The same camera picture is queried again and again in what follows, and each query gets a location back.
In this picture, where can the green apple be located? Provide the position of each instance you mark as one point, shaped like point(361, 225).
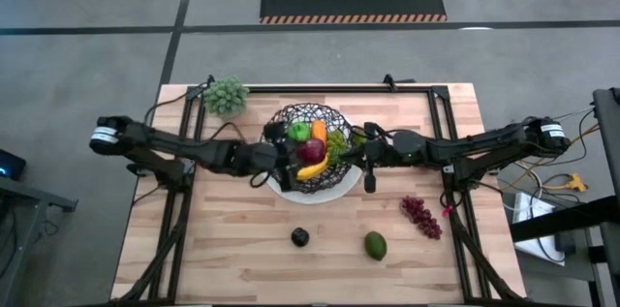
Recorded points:
point(299, 131)

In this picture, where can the black side desk frame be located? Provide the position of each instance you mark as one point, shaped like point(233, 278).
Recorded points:
point(557, 220)

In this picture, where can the green grape bunch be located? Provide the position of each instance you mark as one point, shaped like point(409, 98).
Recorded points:
point(336, 144)

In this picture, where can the grey desk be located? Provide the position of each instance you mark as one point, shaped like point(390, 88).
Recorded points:
point(19, 200)

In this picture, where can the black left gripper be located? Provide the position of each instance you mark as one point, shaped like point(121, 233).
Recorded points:
point(283, 154)

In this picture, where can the yellow banana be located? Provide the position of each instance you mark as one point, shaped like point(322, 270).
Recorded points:
point(312, 170)

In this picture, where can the potted green plant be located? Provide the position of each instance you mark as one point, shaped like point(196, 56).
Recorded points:
point(225, 96)

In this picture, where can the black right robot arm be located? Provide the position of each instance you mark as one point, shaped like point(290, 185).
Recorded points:
point(484, 144)

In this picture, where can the black plum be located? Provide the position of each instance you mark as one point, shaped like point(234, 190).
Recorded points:
point(300, 237)

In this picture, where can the red grape bunch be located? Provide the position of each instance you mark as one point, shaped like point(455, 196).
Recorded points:
point(421, 217)

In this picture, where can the black device with blue light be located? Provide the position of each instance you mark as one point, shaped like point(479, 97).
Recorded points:
point(12, 164)

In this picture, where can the white plate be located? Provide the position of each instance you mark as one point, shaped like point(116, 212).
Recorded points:
point(310, 198)

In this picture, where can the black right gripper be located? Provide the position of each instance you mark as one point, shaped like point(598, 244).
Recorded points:
point(380, 149)

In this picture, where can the orange carrot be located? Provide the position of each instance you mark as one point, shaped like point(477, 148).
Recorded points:
point(319, 132)

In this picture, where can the white box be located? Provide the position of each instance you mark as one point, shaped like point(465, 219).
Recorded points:
point(528, 210)

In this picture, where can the black aluminium frame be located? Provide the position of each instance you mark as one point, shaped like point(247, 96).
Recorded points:
point(315, 89)

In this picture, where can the green avocado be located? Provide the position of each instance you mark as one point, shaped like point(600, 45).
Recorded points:
point(376, 246)

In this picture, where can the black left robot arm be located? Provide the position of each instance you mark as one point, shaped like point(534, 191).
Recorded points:
point(169, 144)

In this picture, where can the red apple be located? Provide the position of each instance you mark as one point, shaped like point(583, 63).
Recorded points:
point(311, 151)

